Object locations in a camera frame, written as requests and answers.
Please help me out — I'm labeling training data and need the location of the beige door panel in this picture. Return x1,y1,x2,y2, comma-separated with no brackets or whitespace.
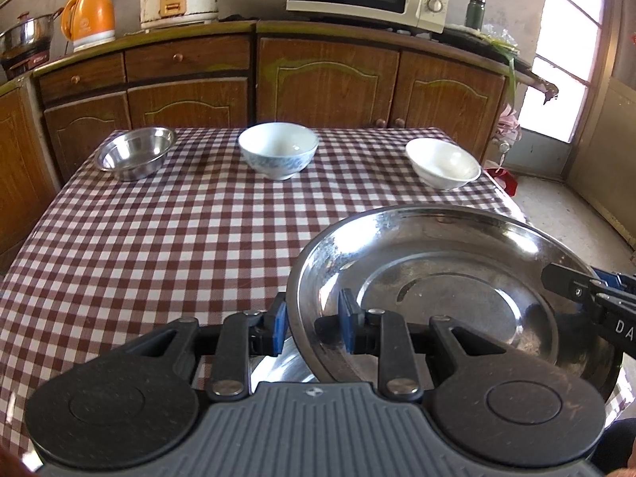
566,0,636,249

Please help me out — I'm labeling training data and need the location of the blue patterned white bowl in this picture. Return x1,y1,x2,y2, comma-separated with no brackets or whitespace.
237,122,320,181

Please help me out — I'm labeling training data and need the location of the tall arched cabinet door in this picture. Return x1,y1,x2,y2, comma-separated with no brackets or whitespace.
257,37,401,130
395,50,506,160

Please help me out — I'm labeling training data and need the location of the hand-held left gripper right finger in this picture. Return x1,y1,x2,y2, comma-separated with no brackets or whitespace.
337,289,505,402

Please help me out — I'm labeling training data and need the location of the clear plastic bag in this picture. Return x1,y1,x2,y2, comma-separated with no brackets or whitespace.
479,22,518,45

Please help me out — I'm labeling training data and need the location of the glass panel door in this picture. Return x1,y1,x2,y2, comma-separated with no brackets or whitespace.
517,0,617,182

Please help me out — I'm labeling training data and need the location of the narrow arched cabinet door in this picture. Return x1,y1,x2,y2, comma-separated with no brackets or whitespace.
44,92,132,182

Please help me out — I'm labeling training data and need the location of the green onion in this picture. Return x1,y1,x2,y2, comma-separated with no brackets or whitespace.
479,30,520,105

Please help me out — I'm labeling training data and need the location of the steel bowl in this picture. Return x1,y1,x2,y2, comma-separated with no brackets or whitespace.
94,126,178,182

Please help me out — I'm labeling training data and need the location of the red bag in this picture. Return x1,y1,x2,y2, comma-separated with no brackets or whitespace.
484,166,518,197

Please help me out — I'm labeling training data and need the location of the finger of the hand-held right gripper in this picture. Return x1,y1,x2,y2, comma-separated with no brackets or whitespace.
541,262,636,304
593,269,636,293

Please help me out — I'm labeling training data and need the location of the wooden corner cabinet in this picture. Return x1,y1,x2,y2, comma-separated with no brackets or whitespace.
0,79,63,269

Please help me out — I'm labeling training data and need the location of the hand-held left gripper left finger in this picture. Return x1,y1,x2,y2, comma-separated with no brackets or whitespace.
122,292,289,402

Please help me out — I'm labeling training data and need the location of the steel cooking pot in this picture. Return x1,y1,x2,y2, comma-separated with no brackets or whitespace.
0,7,65,58

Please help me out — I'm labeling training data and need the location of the shiny steel plate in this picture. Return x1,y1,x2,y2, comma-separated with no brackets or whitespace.
285,205,624,401

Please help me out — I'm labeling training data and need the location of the orange electric kettle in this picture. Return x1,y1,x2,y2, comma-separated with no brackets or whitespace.
60,0,116,53

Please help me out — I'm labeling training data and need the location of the wide arched cabinet door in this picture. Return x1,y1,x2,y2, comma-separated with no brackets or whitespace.
126,77,249,130

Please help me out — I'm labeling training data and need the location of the green thermos bottle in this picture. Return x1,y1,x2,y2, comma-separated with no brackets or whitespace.
464,0,486,31

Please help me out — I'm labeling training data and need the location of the wooden two-door cabinet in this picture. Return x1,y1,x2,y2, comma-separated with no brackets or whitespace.
254,20,512,162

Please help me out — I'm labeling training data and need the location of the large dull steel plate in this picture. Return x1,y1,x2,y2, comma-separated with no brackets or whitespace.
247,335,321,384

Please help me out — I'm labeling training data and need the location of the red black induction cooker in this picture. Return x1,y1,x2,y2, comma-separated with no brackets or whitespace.
0,47,55,80

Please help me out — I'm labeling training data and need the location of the pink cloth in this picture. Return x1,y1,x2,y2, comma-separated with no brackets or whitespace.
497,104,522,142

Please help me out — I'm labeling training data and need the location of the wooden drawer cabinet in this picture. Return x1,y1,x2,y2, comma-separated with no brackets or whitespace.
32,20,259,182

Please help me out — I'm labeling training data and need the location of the narrow wooden drawer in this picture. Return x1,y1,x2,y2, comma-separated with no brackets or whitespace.
39,52,126,105

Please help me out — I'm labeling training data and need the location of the black flat tray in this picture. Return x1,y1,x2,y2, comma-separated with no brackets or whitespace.
440,25,560,105

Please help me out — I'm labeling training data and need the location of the wide wooden drawer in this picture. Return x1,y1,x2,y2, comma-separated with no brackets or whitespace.
124,35,252,83

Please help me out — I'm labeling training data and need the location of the plain white bowl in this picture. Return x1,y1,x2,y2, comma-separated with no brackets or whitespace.
405,138,483,190

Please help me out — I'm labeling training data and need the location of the red white checkered tablecloth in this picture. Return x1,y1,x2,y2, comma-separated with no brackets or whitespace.
0,126,628,473

